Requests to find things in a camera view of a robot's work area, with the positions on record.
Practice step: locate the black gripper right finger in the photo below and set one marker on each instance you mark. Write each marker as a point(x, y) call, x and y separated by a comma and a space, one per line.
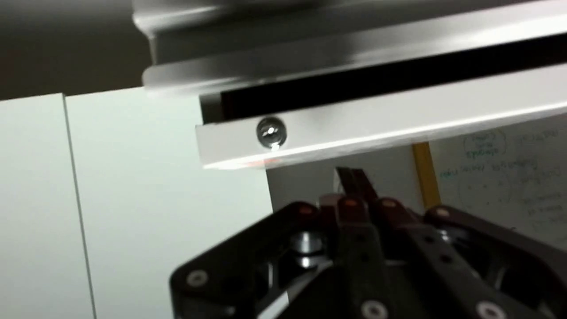
point(481, 269)

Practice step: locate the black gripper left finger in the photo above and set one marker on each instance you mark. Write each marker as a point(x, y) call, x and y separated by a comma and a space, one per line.
point(325, 259)

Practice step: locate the grey cabinet drawer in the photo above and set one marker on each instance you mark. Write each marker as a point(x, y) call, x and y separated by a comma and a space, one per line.
point(350, 74)

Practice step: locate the round silver drawer lock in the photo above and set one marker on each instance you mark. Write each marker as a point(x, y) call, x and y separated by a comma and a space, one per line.
point(272, 131)

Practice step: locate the wood-framed whiteboard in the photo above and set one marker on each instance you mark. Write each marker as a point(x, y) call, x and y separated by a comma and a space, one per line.
point(513, 175)

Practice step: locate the tall white wall cabinet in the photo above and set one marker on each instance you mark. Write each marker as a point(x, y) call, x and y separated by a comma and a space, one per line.
point(103, 195)

